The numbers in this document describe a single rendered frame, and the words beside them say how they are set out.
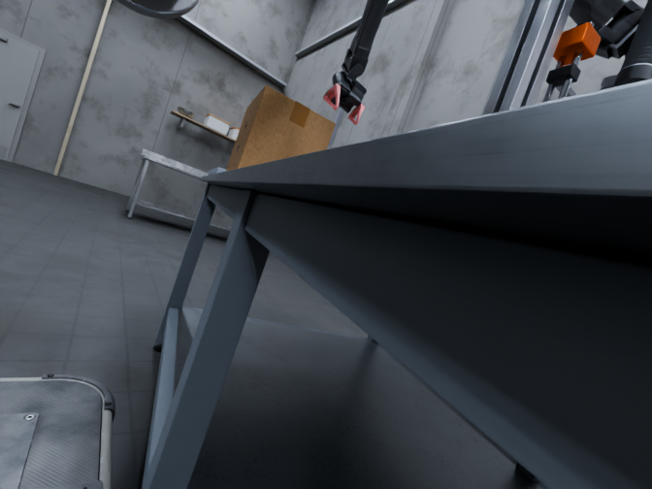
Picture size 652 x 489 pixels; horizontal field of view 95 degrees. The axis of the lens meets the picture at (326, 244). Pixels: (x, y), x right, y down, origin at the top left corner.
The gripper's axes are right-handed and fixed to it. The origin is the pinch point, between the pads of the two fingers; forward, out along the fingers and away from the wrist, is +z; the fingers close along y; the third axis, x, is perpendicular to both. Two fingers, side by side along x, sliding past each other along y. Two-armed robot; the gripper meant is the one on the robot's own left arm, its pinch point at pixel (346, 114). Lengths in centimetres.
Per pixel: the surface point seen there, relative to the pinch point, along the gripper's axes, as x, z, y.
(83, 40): 475, -577, -142
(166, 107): 501, -540, 20
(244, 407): 49, 83, -8
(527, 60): -44, 45, -16
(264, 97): 7.5, 5.9, -27.0
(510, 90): -41, 48, -16
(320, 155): -33, 73, -48
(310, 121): 4.8, 7.6, -12.1
